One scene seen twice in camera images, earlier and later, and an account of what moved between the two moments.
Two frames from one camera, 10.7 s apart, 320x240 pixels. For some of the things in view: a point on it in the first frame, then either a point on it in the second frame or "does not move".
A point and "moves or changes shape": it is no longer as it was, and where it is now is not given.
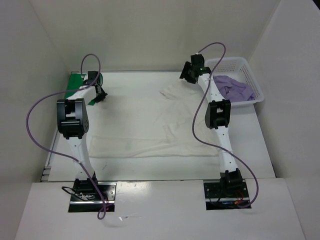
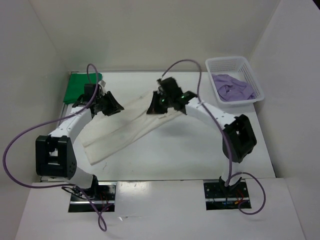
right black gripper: x=184 y=74 → x=154 y=108
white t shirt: x=167 y=121 moves or changes shape
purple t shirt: x=232 y=91 does not move
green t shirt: x=75 y=81 does not move
